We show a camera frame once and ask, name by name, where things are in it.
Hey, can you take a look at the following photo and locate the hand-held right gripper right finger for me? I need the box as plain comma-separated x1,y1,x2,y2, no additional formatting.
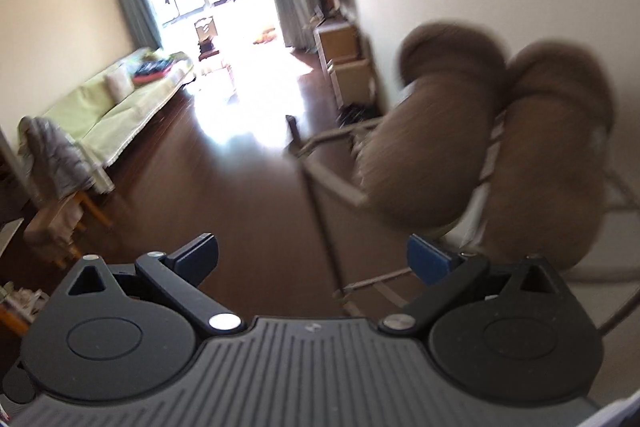
379,234,576,338

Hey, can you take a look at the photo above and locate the sofa with light cover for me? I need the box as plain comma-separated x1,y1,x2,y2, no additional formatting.
20,48,197,168

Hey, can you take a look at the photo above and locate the pile of colourful clothes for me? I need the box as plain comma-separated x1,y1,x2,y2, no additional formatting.
131,56,174,84

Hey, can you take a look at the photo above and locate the metal corner shoe rack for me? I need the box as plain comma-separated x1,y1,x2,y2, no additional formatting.
285,107,640,338

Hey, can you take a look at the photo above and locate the taupe fleece slipper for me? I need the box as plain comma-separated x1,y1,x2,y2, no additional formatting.
351,21,509,229
486,38,617,274

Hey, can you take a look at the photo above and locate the wooden cabinet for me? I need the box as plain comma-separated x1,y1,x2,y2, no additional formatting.
313,18,379,108

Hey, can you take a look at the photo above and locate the chair with brown cover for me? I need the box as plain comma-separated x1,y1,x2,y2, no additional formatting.
22,184,114,269

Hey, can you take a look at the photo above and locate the grey puffer jacket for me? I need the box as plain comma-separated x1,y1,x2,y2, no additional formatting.
18,115,97,198

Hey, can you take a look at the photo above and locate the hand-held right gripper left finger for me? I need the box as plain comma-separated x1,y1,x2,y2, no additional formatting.
47,233,248,339

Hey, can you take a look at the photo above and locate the small wooden chair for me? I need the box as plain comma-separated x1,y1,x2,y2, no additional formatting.
193,18,221,62

